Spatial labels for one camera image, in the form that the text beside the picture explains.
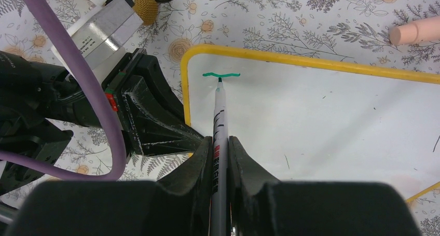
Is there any floral tablecloth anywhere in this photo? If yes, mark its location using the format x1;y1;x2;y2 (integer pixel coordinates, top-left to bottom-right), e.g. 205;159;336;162
1;0;439;235

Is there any yellow framed whiteboard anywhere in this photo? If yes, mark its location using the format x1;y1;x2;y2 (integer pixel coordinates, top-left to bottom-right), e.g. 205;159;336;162
181;45;439;200

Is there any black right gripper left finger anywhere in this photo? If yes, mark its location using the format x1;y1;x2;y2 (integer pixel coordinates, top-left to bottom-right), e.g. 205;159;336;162
7;136;213;235

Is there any green whiteboard marker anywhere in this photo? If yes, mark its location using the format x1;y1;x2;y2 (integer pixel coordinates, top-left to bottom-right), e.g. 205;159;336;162
210;78;230;235

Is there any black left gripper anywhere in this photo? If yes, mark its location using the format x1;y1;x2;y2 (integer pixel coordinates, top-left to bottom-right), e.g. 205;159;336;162
45;48;203;156

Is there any gold toy microphone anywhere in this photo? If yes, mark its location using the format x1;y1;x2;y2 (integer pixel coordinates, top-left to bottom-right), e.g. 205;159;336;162
58;0;159;26

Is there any pink toy microphone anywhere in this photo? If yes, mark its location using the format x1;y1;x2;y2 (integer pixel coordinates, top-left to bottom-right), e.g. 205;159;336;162
389;16;439;45

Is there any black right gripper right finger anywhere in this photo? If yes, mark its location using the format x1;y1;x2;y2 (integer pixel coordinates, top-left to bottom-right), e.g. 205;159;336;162
228;136;420;235

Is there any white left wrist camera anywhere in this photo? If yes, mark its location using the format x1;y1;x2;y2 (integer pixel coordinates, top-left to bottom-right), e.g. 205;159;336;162
67;0;143;83

